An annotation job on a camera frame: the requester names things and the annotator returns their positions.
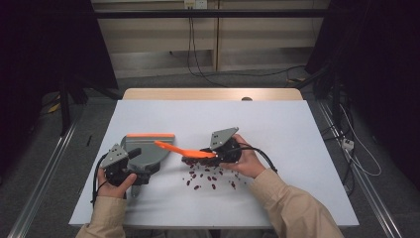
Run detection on black metal stand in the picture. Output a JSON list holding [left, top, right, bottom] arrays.
[[57, 72, 121, 137], [295, 63, 343, 133]]

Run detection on person's left hand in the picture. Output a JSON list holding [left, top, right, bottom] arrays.
[[97, 173, 138, 199]]

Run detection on wooden table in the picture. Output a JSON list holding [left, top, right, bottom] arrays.
[[122, 87, 304, 102]]

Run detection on white power adapter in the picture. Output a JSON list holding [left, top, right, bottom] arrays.
[[341, 138, 355, 153]]

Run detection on hand-held gripper cable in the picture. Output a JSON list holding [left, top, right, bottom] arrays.
[[90, 153, 110, 207], [237, 146, 278, 175]]

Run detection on red beans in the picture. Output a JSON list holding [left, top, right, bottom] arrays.
[[182, 160, 248, 191]]

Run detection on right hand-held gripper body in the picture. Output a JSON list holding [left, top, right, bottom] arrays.
[[209, 127, 241, 164]]

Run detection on dark curtain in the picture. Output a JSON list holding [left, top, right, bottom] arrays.
[[0, 0, 119, 177], [305, 0, 420, 189]]

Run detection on grey dustpan with orange edge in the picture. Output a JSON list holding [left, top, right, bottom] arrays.
[[120, 133, 176, 198]]

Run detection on white wall outlet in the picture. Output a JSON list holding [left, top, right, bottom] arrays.
[[183, 0, 208, 10]]

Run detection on orange brush with grey bristles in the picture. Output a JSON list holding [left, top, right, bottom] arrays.
[[154, 140, 221, 167]]

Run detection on left hand-held gripper cable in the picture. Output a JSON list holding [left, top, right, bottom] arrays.
[[90, 153, 110, 207]]

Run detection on right hand-held gripper cable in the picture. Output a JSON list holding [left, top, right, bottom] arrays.
[[237, 146, 278, 175]]

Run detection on black hanging cable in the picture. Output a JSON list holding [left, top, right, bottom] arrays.
[[186, 17, 229, 88]]

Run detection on person's right hand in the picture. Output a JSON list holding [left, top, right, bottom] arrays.
[[221, 133, 266, 179]]

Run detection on black cable bundle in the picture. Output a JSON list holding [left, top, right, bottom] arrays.
[[321, 95, 357, 196]]

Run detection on white table mat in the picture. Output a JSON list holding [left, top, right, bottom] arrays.
[[68, 99, 361, 230]]

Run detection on white cable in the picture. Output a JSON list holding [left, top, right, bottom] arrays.
[[340, 105, 382, 178]]

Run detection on aluminium floor rail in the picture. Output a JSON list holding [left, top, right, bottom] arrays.
[[316, 100, 402, 238], [8, 122, 78, 238]]

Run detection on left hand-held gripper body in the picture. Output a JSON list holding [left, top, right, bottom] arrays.
[[100, 143, 151, 186]]

